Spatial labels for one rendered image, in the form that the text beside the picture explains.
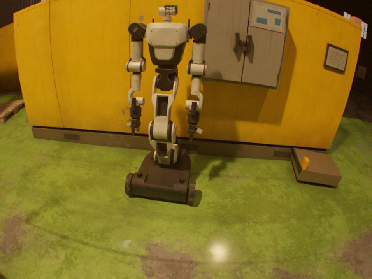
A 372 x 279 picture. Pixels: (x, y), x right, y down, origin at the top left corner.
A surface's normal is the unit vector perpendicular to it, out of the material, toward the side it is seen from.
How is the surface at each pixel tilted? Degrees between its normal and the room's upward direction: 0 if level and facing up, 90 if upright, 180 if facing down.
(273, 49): 90
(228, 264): 0
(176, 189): 45
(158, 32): 90
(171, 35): 90
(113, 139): 90
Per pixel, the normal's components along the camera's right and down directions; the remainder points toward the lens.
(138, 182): -0.04, -0.25
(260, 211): 0.05, -0.86
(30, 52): -0.07, 0.51
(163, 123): -0.08, 0.12
